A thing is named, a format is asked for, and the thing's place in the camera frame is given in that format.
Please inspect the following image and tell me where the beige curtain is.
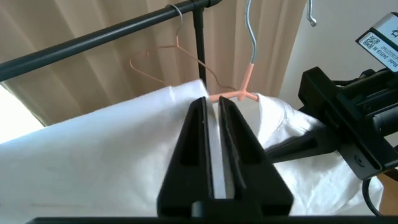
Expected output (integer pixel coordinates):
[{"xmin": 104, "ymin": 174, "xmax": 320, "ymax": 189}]
[{"xmin": 0, "ymin": 0, "xmax": 307, "ymax": 127}]

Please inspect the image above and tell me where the black cable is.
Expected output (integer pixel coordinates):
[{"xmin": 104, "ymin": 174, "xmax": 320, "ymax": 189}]
[{"xmin": 361, "ymin": 176, "xmax": 384, "ymax": 218}]

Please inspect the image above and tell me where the pink clothes hanger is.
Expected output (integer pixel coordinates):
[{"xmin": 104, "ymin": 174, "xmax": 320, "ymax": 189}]
[
  {"xmin": 129, "ymin": 3, "xmax": 238, "ymax": 93},
  {"xmin": 208, "ymin": 0, "xmax": 318, "ymax": 103}
]

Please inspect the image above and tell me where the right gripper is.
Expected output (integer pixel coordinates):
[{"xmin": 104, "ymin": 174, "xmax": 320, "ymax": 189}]
[{"xmin": 264, "ymin": 66, "xmax": 398, "ymax": 182}]

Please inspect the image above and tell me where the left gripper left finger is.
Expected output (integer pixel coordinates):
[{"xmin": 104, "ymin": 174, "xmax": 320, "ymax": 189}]
[{"xmin": 157, "ymin": 96, "xmax": 215, "ymax": 218}]

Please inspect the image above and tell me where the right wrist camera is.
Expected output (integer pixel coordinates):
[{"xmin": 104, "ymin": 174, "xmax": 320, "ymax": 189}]
[{"xmin": 355, "ymin": 11, "xmax": 398, "ymax": 75}]

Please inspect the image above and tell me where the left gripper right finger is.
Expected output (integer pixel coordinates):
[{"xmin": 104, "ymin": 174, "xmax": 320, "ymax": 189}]
[{"xmin": 218, "ymin": 96, "xmax": 295, "ymax": 218}]

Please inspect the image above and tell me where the white printed T-shirt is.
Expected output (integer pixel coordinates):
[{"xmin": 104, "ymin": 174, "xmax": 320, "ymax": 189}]
[{"xmin": 0, "ymin": 79, "xmax": 385, "ymax": 218}]

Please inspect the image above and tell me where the black clothes rack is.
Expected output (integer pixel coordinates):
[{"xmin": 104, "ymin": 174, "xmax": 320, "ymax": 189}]
[{"xmin": 0, "ymin": 0, "xmax": 224, "ymax": 87}]

